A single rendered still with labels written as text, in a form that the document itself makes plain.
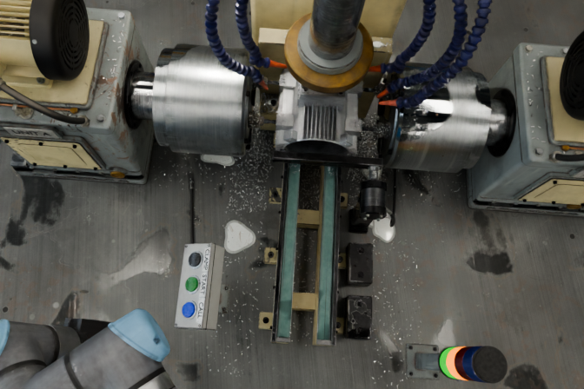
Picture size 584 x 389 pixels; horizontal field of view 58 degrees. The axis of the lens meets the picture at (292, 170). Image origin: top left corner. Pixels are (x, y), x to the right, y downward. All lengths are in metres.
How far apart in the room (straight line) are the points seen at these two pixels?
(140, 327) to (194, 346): 0.66
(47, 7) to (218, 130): 0.40
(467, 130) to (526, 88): 0.16
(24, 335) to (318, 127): 0.69
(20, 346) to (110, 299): 0.64
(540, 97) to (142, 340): 0.94
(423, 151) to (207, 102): 0.48
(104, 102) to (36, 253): 0.50
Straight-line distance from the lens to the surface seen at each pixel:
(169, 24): 1.67
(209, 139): 1.16
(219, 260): 1.12
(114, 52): 1.21
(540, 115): 1.24
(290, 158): 1.20
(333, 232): 1.28
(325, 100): 1.16
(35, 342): 0.82
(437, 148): 1.18
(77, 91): 1.17
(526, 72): 1.28
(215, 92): 1.13
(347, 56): 1.05
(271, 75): 1.32
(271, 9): 1.30
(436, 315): 1.42
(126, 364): 0.71
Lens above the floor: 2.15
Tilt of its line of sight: 71 degrees down
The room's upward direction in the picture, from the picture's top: 8 degrees clockwise
